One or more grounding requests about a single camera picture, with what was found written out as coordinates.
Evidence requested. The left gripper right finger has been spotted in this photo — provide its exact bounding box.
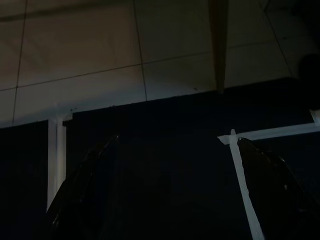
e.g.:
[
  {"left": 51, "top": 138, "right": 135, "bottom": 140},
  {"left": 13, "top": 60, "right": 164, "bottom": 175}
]
[{"left": 237, "top": 137, "right": 320, "bottom": 240}]

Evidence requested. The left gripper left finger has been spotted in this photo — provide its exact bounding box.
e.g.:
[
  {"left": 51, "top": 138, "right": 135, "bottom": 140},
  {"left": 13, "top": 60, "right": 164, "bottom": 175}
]
[{"left": 46, "top": 134, "right": 121, "bottom": 240}]

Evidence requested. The white floor tape strip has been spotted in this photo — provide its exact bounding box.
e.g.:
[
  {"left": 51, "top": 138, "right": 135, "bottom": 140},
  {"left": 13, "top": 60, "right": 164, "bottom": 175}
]
[
  {"left": 216, "top": 108, "right": 320, "bottom": 145},
  {"left": 229, "top": 128, "right": 266, "bottom": 240},
  {"left": 46, "top": 102, "right": 73, "bottom": 213}
]

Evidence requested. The black taped floor mat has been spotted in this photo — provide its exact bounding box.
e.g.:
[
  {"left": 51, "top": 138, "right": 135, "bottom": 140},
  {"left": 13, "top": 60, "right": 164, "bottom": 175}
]
[{"left": 0, "top": 76, "right": 320, "bottom": 240}]

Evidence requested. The light wooden dining table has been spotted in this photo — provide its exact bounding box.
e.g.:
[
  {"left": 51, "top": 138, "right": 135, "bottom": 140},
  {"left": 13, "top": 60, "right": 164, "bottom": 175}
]
[{"left": 208, "top": 0, "right": 230, "bottom": 95}]

